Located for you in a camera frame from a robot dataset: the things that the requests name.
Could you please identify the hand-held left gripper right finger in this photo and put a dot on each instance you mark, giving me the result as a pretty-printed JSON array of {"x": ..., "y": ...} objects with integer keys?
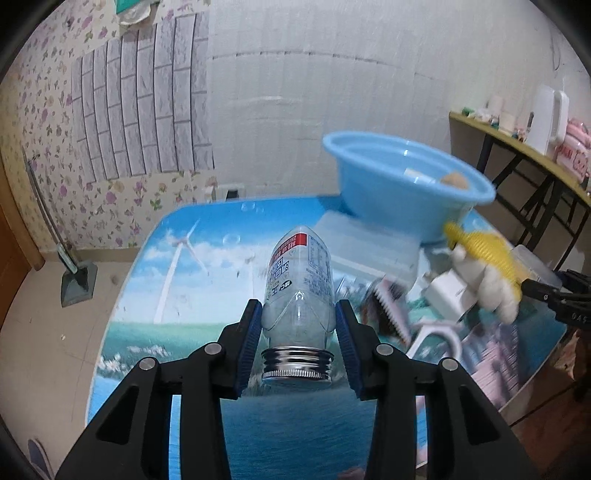
[{"x": 347, "y": 350}]

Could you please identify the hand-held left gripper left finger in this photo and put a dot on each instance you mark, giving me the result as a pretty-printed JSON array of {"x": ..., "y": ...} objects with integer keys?
[{"x": 249, "y": 350}]

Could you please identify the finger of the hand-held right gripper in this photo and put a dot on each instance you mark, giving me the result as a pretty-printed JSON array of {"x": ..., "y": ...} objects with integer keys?
[
  {"x": 545, "y": 290},
  {"x": 575, "y": 280}
]

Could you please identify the clear toothpick box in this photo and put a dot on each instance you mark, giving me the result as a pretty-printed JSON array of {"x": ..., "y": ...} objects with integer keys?
[{"x": 535, "y": 263}]

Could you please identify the pink white comb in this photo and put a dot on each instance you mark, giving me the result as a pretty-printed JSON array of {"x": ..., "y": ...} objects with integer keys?
[{"x": 388, "y": 314}]

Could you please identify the yellow mesh plush toy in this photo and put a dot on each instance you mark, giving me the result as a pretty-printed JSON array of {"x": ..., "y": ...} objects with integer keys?
[{"x": 489, "y": 263}]

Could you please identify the clear bottle with metal neck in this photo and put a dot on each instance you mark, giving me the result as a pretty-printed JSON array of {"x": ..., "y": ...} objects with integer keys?
[{"x": 295, "y": 286}]

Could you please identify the white rectangular charger box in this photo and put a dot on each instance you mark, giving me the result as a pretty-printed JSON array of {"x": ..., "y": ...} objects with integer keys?
[{"x": 448, "y": 293}]

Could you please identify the frosted plastic box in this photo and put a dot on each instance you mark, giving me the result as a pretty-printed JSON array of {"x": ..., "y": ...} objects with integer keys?
[{"x": 364, "y": 249}]

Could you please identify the blue plastic basin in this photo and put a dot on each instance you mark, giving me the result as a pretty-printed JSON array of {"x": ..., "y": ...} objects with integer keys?
[{"x": 392, "y": 203}]

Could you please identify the pink printed bag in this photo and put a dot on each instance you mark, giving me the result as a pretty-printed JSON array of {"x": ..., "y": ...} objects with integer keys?
[{"x": 577, "y": 145}]

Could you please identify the yellow side table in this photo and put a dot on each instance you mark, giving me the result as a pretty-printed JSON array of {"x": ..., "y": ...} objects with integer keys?
[{"x": 517, "y": 152}]

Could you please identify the white electric kettle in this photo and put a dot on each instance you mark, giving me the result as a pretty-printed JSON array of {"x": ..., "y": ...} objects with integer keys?
[{"x": 549, "y": 120}]

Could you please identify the white cup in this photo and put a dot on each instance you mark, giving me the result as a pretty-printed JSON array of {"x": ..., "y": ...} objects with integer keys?
[{"x": 508, "y": 122}]

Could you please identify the blue slipper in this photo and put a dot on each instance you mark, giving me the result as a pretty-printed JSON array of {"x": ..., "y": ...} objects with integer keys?
[{"x": 39, "y": 459}]

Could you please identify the wooden door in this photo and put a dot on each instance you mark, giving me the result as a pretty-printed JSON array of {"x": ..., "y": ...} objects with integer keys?
[{"x": 16, "y": 230}]

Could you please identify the teal wall hanging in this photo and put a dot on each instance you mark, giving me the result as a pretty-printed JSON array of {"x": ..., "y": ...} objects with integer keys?
[{"x": 134, "y": 9}]

